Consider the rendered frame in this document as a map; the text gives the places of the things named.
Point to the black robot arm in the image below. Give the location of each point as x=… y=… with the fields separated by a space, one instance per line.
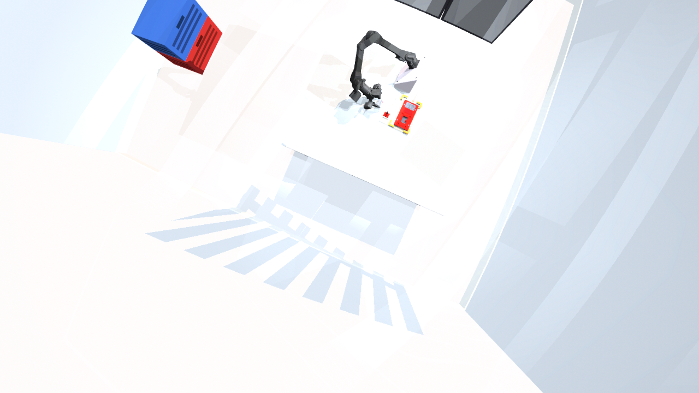
x=358 y=83

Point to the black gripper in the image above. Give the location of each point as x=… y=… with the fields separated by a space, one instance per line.
x=370 y=103

